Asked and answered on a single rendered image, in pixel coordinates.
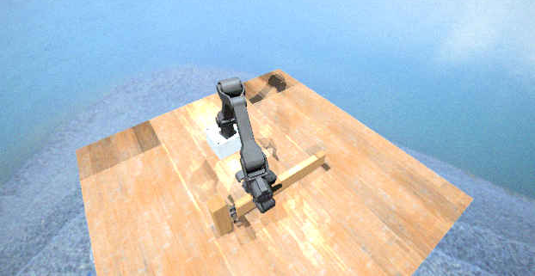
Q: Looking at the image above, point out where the wooden post with dark slot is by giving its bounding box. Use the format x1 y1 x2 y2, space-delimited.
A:
206 194 232 236

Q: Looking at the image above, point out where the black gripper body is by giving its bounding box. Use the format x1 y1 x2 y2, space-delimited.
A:
235 169 276 213

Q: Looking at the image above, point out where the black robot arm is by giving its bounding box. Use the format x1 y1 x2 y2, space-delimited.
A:
215 77 278 204

